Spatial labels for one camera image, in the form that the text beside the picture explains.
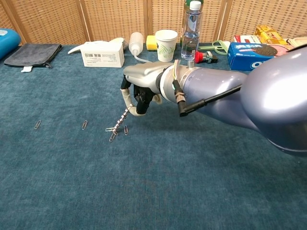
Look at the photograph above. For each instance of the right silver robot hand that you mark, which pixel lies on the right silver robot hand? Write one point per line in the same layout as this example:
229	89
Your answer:
141	76

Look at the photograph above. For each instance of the silver magnetic bead rod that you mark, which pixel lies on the silver magnetic bead rod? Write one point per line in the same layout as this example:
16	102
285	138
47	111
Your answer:
122	118

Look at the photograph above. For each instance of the right lilac robot arm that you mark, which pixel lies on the right lilac robot arm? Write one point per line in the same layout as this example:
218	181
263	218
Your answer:
216	95

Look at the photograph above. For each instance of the yellow sponge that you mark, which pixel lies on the yellow sponge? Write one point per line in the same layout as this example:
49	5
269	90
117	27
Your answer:
151	44

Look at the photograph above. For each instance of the translucent squeeze wash bottle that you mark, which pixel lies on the translucent squeeze wash bottle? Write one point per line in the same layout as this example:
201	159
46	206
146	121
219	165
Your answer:
136	43

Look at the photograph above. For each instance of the paper cup with leaf print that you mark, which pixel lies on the paper cup with leaf print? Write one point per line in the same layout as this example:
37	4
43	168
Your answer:
165	48

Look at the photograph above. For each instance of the white labelled cardboard box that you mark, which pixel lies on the white labelled cardboard box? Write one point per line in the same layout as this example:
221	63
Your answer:
103	56

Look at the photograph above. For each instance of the red emergency stop button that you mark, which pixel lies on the red emergency stop button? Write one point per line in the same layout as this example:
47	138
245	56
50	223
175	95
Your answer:
199	57

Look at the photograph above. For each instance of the rattan folding screen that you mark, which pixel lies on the rattan folding screen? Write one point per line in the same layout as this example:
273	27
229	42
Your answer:
115	19

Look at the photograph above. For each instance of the clear water bottle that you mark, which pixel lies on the clear water bottle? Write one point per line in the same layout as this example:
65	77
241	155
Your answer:
190	36

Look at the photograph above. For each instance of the green tea bottle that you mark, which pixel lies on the green tea bottle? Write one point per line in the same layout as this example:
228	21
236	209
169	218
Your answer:
187	2

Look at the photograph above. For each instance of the blue Oreo biscuit box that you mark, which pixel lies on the blue Oreo biscuit box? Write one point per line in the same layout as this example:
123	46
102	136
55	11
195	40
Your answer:
242	55

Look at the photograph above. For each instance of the red and white box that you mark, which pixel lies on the red and white box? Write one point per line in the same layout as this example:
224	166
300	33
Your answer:
247	39

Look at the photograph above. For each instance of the grey zip pouch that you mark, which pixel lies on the grey zip pouch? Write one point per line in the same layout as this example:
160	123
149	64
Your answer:
31	55

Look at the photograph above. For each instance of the teal table cloth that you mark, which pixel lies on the teal table cloth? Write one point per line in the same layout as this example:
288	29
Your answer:
120	187

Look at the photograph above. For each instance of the yellow snack package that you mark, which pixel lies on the yellow snack package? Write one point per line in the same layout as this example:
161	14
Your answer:
268	33

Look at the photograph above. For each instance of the blue detergent bottle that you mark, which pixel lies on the blue detergent bottle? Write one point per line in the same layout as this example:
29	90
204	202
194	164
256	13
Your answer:
8	42

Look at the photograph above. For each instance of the beige lidded food container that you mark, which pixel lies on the beige lidded food container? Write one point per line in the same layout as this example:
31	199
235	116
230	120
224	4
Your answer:
298	40

